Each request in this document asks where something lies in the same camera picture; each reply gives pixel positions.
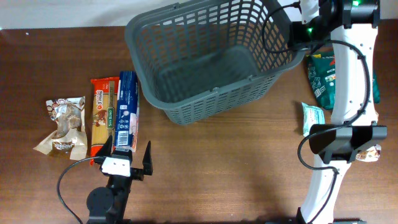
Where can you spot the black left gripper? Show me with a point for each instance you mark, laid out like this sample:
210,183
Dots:
138,173

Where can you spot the green coffee mix bag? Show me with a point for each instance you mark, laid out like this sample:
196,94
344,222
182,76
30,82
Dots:
321,76

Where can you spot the blue pasta packet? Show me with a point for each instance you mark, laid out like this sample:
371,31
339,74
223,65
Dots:
127,111

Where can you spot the light teal snack packet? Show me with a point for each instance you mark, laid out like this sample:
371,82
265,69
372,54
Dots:
311,115

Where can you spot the grey plastic basket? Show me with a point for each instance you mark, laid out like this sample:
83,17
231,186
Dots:
199,58

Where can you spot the brown Pantree snack bag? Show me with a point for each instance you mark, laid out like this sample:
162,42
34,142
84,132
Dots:
370,155

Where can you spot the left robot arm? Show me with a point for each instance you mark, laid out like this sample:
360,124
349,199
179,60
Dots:
108,204

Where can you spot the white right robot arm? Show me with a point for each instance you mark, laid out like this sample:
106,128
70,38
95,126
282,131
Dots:
351,27

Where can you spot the brown pastry snack bag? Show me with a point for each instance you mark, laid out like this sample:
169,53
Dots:
69,140

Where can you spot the San Remo spaghetti packet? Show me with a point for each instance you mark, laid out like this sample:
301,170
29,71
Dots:
104,111

